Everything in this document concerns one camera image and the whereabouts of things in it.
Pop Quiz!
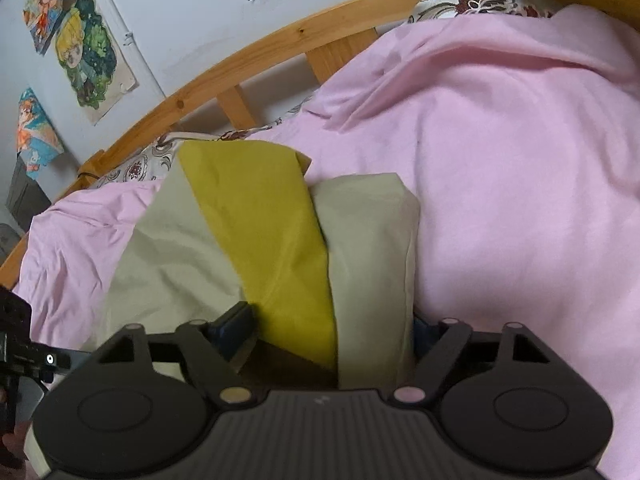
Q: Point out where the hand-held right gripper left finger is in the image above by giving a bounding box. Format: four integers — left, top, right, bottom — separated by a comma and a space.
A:
97, 302, 256, 406

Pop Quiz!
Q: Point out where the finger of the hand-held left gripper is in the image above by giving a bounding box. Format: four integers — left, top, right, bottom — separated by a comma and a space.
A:
46, 346, 95, 375

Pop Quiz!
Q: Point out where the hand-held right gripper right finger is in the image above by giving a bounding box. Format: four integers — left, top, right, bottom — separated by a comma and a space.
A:
395, 317, 548, 404

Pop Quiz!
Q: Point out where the beige brown yellow hooded jacket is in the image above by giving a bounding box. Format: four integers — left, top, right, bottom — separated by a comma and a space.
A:
25, 140, 421, 476

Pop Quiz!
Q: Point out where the person's left hand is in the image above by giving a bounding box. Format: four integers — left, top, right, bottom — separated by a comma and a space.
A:
0, 422, 32, 468

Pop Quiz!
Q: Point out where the grey cabinet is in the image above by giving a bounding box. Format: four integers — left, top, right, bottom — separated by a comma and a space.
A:
6, 157, 53, 233

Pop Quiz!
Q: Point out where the pink blanket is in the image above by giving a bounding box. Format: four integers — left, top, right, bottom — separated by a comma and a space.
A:
12, 5, 640, 480

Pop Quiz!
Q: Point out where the curled orange-haired figure poster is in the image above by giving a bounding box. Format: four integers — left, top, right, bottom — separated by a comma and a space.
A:
15, 87, 65, 181

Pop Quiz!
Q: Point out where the floral satin bedsheet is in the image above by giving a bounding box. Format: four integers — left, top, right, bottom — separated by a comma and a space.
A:
87, 0, 561, 191

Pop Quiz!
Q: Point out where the blond figure wall poster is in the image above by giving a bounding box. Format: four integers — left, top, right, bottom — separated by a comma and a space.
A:
54, 0, 140, 127

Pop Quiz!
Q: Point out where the white wall cable conduit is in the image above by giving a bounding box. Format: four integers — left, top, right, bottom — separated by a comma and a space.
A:
92, 0, 166, 101

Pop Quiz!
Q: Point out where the orange figure wall poster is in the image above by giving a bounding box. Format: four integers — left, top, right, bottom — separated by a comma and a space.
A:
22, 0, 76, 55

